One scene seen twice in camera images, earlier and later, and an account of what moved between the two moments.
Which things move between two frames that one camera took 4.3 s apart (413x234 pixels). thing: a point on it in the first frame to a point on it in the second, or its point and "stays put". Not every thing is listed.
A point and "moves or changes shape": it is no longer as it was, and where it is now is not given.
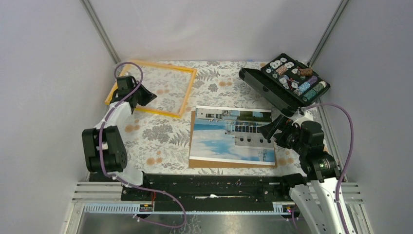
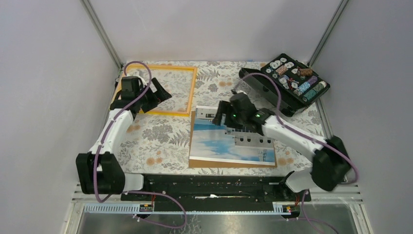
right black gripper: [268, 130] to [224, 107]
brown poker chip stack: [305, 72] stays put
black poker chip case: [285, 84] stays put
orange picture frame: [135, 63] moves or changes shape
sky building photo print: [232, 134] stays put
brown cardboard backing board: [198, 163] stays put
